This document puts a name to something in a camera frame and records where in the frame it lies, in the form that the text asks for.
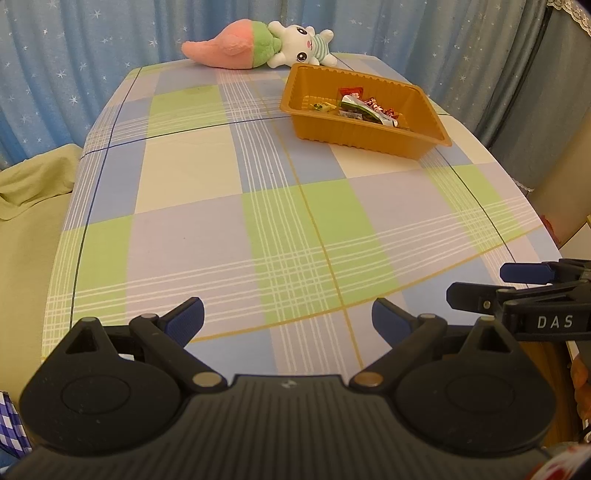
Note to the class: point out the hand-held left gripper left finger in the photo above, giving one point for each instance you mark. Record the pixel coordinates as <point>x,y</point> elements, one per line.
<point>187,318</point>

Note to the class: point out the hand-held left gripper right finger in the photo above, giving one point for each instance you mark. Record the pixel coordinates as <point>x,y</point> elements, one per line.
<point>388,317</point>

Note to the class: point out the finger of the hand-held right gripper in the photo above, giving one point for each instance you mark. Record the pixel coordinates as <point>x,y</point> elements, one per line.
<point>468,295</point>
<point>524,272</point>

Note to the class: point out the golden plastic tray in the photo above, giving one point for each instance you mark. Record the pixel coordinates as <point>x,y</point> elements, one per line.
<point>323,129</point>

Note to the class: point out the red candy with white print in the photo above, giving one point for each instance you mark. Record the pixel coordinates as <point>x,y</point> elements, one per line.
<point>374,104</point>

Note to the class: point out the long green snack packet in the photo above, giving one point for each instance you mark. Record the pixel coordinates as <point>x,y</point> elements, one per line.
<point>355,105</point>

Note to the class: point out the yellow green candy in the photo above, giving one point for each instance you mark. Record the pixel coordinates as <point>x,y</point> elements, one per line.
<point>322,108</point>

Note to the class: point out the large red gold packet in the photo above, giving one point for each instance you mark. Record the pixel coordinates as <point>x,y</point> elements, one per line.
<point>351,91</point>

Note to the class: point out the checked tablecloth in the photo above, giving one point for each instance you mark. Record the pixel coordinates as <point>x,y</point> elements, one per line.
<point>184,184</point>

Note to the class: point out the red white patterned cloth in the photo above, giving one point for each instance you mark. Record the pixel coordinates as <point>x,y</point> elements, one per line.
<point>558,466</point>

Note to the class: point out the yellow-green cloth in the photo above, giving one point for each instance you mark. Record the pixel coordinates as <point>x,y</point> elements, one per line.
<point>27,240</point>

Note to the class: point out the grey curtain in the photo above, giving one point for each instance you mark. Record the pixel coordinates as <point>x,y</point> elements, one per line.
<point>517,78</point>

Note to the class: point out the blue white checked cloth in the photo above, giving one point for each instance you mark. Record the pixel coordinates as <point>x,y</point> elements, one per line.
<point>13,424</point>

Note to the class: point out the rabbit and carrot plush toy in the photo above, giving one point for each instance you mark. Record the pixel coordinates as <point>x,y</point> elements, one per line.
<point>231,44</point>

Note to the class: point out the blue star-print curtain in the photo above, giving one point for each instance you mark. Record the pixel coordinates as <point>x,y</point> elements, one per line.
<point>69,55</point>

